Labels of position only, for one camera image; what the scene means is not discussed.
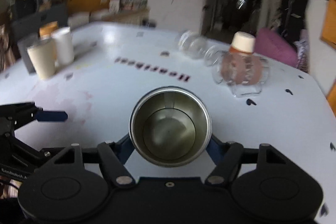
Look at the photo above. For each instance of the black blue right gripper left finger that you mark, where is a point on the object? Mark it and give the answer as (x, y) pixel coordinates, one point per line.
(113, 156)

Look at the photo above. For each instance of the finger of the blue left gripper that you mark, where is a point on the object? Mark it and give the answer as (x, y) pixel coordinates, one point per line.
(51, 116)

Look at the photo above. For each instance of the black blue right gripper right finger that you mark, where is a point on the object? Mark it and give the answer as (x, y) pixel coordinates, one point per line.
(226, 157)

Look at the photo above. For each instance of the green printed metal cup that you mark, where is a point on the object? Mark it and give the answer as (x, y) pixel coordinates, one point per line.
(170, 126)

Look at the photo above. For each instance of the cream steel-rimmed cup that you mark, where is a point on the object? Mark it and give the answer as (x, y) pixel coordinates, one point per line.
(42, 56)

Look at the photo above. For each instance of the grey tumbler cup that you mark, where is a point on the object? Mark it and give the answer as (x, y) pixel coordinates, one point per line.
(32, 40)

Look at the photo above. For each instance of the orange-brown paper cup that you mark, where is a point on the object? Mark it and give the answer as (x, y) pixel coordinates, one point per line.
(46, 30)

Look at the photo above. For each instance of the white and brown paper cup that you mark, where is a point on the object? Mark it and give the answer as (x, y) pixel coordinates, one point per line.
(242, 42)

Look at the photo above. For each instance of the clear mug with brown sleeve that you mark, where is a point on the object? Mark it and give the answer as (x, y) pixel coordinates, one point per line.
(243, 75)

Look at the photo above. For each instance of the grey storage box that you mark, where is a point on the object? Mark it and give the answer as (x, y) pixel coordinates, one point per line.
(32, 23)

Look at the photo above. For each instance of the white flat box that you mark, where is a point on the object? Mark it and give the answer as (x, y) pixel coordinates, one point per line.
(79, 19)

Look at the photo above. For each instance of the clear wine glass lying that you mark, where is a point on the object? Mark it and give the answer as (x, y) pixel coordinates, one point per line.
(197, 47)

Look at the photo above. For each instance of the purple pouf seat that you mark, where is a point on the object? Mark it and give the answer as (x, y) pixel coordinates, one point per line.
(270, 44)

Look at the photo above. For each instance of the white counter cabinet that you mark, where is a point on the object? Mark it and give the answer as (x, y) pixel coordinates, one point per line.
(134, 17)

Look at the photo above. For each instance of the white small appliance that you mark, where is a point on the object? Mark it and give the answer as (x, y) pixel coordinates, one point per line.
(114, 6)

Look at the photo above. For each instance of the black trash bin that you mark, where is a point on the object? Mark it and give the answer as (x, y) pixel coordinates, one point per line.
(146, 22)

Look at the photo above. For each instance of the black hanging coat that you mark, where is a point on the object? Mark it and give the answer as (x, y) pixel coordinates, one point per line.
(292, 19)

